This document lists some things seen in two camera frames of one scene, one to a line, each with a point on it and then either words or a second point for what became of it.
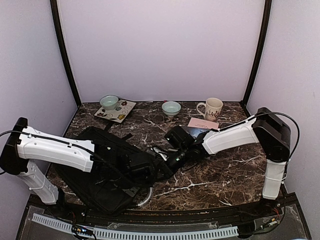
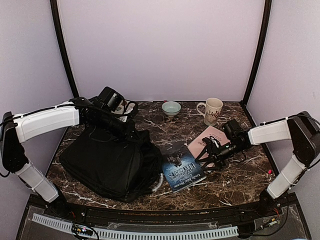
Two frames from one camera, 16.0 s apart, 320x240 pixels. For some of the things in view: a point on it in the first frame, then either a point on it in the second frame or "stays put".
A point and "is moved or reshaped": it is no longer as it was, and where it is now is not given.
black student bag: x=87 y=188 is moved or reshaped
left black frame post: x=60 y=40 stays put
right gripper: x=166 y=169 to x=212 y=150
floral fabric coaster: x=125 y=107 stays put
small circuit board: x=78 y=229 stays put
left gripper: x=134 y=185 to x=129 y=129
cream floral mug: x=211 y=109 stays put
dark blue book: x=195 y=131 to x=180 y=167
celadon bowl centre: x=171 y=108 stays put
